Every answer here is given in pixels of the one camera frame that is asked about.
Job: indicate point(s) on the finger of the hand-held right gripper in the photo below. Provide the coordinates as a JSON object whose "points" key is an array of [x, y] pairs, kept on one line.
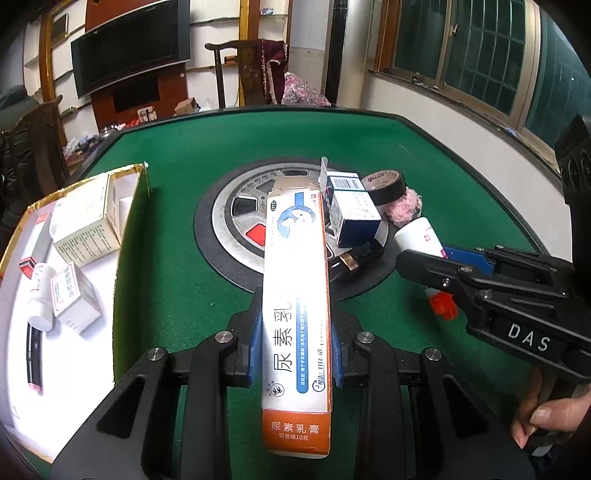
{"points": [[475, 258], [429, 270]]}

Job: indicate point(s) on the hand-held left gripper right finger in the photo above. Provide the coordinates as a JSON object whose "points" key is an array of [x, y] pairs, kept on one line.
{"points": [[337, 369]]}

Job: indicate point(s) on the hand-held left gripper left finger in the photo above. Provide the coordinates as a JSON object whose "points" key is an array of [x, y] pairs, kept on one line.
{"points": [[256, 355]]}

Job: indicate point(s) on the white tube red cap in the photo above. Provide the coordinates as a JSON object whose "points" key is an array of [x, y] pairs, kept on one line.
{"points": [[415, 237]]}

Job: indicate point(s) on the white orange ointment box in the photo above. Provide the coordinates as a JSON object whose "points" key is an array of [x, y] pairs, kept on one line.
{"points": [[295, 323]]}

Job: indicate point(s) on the pink fluffy toy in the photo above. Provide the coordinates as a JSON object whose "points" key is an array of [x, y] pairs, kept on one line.
{"points": [[406, 207]]}

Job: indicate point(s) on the blue white medicine box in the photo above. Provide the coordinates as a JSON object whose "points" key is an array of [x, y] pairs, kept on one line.
{"points": [[358, 217]]}

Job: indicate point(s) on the gold-rimmed white tray box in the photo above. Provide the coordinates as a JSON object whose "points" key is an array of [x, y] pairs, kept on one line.
{"points": [[69, 369]]}

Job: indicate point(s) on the white plastic bottle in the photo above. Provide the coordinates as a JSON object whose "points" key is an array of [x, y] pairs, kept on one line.
{"points": [[41, 295]]}

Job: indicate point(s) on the long white box red label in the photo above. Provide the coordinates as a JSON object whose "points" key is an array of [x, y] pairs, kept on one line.
{"points": [[39, 240]]}

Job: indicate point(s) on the person's right hand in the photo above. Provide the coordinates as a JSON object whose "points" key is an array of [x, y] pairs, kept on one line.
{"points": [[558, 415]]}

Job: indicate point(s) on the black lipstick gold band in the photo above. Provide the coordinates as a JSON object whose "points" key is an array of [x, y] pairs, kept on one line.
{"points": [[364, 251]]}

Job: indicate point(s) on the black tape roll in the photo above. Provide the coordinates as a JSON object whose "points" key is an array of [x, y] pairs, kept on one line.
{"points": [[392, 191]]}

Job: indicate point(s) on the dark blue barcode box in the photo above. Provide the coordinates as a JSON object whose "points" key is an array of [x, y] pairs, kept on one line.
{"points": [[346, 182]]}

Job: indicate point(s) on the round table control panel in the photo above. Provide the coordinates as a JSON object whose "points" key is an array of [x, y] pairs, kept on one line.
{"points": [[231, 217]]}

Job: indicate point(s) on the small white medicine box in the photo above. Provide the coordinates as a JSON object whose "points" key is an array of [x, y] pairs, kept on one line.
{"points": [[76, 300]]}

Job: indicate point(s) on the barred window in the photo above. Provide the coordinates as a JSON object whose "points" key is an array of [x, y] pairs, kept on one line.
{"points": [[461, 46]]}

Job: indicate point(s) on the large white medicine box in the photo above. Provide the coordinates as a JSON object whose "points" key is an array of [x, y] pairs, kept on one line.
{"points": [[83, 226]]}

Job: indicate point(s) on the floral cloth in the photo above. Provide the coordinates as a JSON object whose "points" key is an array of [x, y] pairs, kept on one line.
{"points": [[302, 92]]}

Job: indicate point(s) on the black pen-like stick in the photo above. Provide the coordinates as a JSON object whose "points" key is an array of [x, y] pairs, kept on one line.
{"points": [[34, 355]]}

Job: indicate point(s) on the maroon cloth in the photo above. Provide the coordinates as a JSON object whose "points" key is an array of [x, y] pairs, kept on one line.
{"points": [[274, 69]]}

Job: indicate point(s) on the small cardboard box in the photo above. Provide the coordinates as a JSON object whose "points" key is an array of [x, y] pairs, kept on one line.
{"points": [[187, 107]]}

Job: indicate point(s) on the wooden chair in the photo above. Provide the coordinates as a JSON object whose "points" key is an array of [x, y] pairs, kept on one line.
{"points": [[41, 138], [251, 74]]}

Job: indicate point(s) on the white power strip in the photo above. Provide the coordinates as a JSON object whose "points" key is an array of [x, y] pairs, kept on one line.
{"points": [[147, 114]]}

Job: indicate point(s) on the wooden television cabinet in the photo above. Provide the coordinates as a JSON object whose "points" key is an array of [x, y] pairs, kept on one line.
{"points": [[171, 92]]}

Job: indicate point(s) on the black flat television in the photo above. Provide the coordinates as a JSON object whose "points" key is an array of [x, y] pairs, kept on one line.
{"points": [[134, 50]]}

